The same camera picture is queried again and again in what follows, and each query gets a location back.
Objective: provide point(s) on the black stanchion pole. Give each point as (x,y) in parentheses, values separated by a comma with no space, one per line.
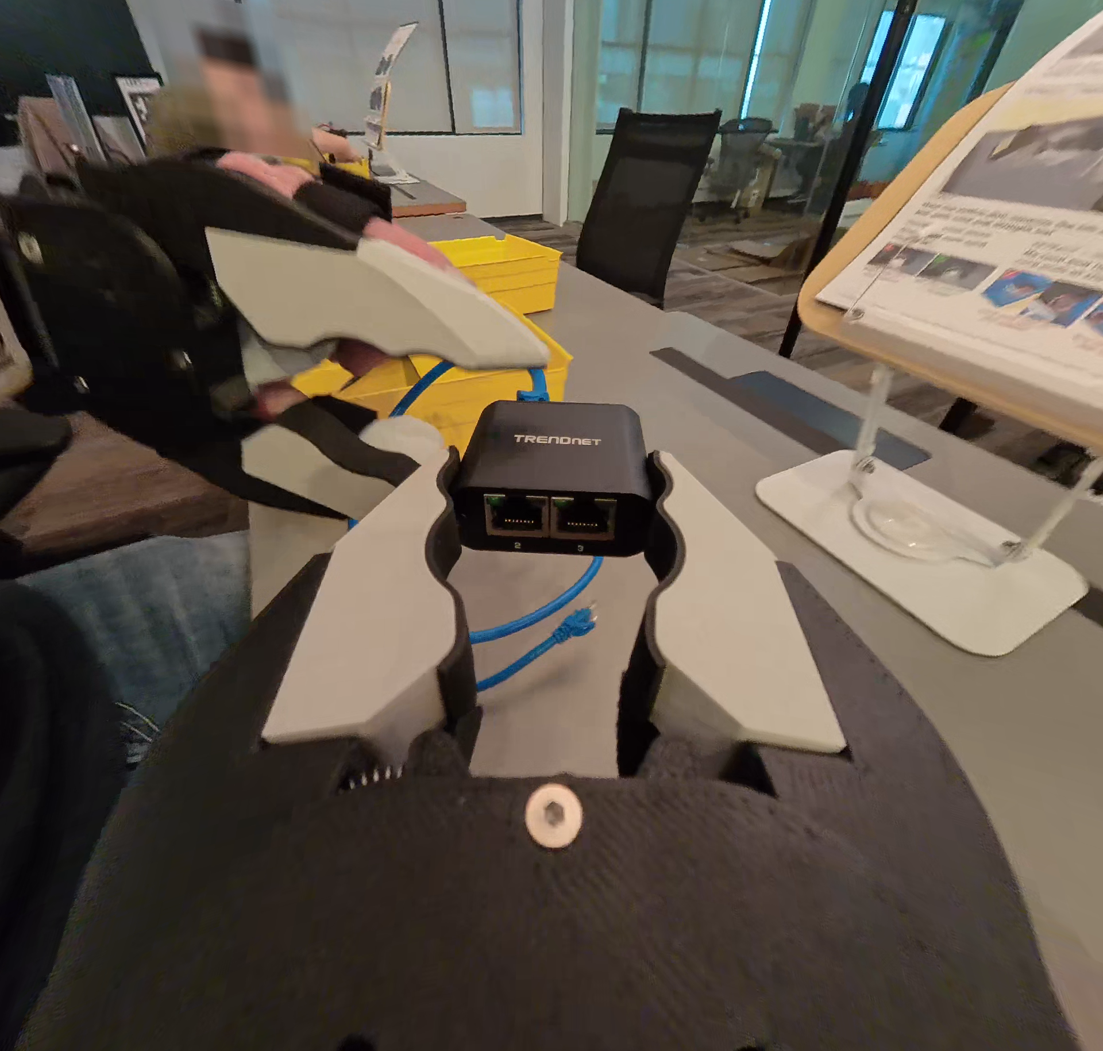
(867,120)

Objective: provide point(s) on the yellow plastic bin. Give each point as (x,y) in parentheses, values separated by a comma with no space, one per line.
(482,404)
(508,275)

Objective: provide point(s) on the wooden board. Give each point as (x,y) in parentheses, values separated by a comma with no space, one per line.
(948,370)

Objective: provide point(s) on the person's left hand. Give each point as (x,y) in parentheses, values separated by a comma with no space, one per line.
(405,241)

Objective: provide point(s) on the black television screen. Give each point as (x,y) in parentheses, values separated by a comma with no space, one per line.
(69,25)

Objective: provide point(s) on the clear acrylic stand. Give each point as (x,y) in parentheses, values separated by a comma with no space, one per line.
(869,430)

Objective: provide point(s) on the black network switch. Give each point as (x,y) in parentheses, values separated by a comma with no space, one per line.
(551,465)

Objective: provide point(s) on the grey mesh chair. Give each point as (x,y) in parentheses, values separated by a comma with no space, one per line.
(741,154)

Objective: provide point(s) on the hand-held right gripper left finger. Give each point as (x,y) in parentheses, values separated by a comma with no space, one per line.
(370,637)

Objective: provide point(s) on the person's left forearm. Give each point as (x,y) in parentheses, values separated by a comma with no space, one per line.
(30,456)

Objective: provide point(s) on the person's blue jeans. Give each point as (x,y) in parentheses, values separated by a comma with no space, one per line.
(155,620)

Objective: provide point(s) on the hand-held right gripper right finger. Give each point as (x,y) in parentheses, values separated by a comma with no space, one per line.
(741,637)

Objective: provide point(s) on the printed instruction sheet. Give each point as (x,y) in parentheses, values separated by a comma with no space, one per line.
(1017,206)

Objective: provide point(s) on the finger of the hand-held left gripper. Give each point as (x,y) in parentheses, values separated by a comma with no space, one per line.
(414,310)
(293,473)

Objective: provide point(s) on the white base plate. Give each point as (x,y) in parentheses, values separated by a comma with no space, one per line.
(974,611)

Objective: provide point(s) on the brown wooden desk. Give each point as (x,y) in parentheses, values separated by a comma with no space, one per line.
(431,198)

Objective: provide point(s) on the small white desk stand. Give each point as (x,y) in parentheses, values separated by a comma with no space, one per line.
(379,94)

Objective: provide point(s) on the black office chair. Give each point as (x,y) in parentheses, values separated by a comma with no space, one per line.
(646,198)

